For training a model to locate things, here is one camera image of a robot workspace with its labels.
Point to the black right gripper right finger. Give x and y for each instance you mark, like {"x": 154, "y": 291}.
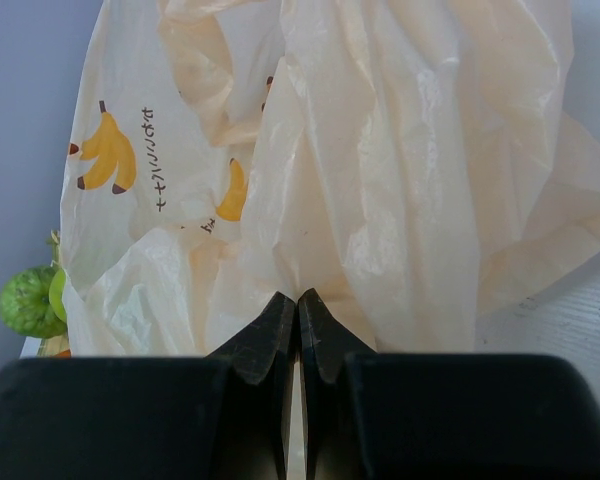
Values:
{"x": 370, "y": 415}

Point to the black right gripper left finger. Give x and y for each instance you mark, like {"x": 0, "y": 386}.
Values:
{"x": 222, "y": 416}

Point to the green fake guava fruit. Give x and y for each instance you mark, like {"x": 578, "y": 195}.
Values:
{"x": 24, "y": 307}

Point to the translucent banana print plastic bag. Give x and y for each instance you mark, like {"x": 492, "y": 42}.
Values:
{"x": 409, "y": 160}

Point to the green fake lime fruit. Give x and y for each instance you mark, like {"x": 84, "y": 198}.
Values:
{"x": 55, "y": 294}

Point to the orange fake fruit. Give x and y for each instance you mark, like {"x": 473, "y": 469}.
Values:
{"x": 64, "y": 354}

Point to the yellow woven placemat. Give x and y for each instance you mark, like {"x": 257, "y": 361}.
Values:
{"x": 56, "y": 340}

